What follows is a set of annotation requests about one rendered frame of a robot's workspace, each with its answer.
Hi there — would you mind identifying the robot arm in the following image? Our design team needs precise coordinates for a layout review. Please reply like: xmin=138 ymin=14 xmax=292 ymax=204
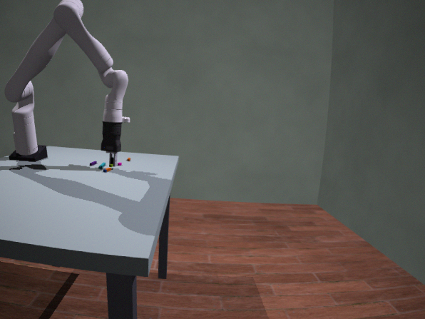
xmin=4 ymin=0 xmax=128 ymax=156

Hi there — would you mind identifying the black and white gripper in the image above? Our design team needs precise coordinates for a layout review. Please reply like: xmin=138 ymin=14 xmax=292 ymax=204
xmin=101 ymin=108 xmax=130 ymax=167

